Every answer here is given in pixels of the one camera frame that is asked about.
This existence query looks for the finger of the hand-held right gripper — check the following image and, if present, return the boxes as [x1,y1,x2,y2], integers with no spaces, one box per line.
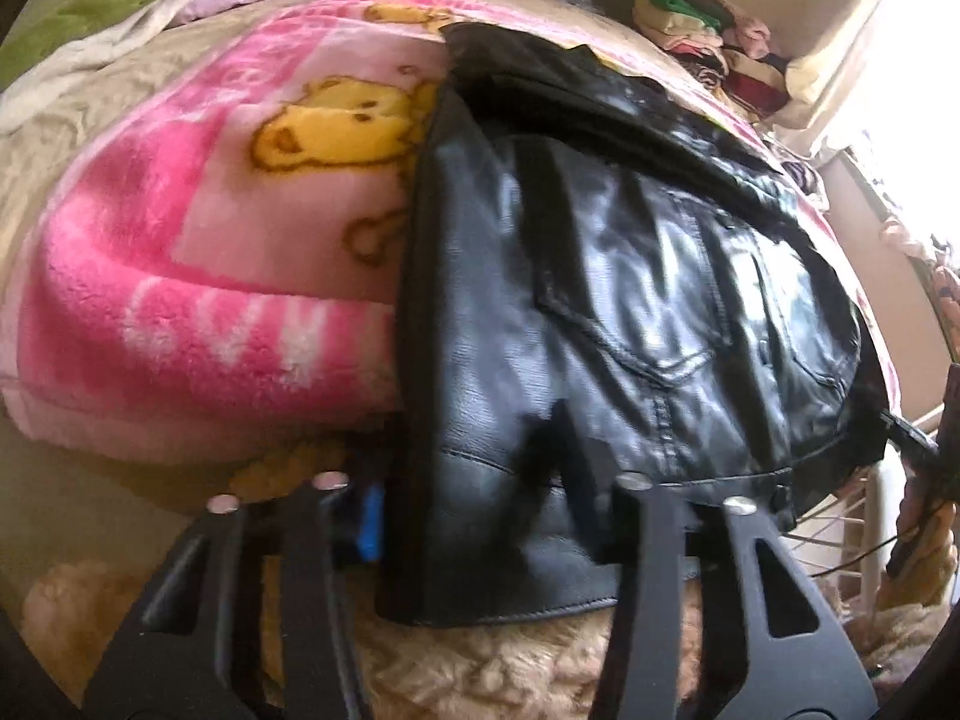
[874,409,942,466]

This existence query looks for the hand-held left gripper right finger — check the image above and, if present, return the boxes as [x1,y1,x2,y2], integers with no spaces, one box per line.
[589,472,878,720]

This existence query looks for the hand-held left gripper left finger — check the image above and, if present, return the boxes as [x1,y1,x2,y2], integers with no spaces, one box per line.
[82,471,385,720]

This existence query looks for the black leather jacket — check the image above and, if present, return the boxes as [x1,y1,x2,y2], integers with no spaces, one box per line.
[375,21,893,627]

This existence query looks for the patterned bag with clothes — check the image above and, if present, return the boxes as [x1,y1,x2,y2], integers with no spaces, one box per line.
[780,150,830,211]

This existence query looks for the pile of folded clothes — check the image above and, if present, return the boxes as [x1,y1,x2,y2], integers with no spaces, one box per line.
[634,0,788,121]

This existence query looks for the person's right hand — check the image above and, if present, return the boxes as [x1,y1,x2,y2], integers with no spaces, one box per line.
[876,502,960,612]

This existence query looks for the beige fuzzy robe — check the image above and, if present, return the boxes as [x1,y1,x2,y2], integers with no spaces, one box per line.
[22,555,946,720]

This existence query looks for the floral cloths on sill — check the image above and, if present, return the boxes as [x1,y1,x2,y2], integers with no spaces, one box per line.
[847,142,960,278]

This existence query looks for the beige bed base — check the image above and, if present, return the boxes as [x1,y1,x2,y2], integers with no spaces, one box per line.
[0,405,361,578]

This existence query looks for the pink printed fleece blanket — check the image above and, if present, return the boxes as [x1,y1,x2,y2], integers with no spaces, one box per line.
[0,0,897,466]

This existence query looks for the cream curtain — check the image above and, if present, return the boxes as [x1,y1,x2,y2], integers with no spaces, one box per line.
[772,0,916,151]

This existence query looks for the bright window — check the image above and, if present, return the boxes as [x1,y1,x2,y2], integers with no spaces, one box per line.
[825,0,960,166]

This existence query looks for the green and white blanket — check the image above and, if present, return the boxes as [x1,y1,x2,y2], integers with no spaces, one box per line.
[0,0,248,136]

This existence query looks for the white wire rack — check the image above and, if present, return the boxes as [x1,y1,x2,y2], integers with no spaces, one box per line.
[780,405,960,601]

